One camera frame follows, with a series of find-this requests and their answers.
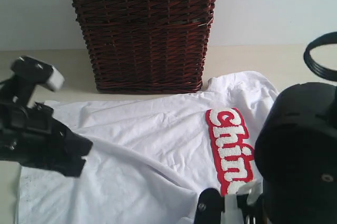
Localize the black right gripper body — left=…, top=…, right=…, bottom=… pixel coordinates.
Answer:
left=193, top=188, right=263, bottom=223

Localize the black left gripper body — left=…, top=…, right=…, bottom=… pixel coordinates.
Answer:
left=1, top=102, right=93, bottom=178

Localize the white t-shirt red lettering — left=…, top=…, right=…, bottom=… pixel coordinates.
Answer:
left=16, top=71, right=278, bottom=223

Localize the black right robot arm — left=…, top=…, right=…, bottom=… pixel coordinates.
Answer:
left=194, top=83, right=336, bottom=223

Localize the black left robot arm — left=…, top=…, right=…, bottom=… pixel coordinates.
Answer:
left=1, top=75, right=93, bottom=178

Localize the dark red wicker basket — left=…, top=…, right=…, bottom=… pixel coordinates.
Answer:
left=72, top=0, right=215, bottom=94

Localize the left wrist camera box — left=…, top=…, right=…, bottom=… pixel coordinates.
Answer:
left=11, top=56, right=65, bottom=92

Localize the black coiled cable loop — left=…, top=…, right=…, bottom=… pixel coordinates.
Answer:
left=303, top=31, right=337, bottom=82

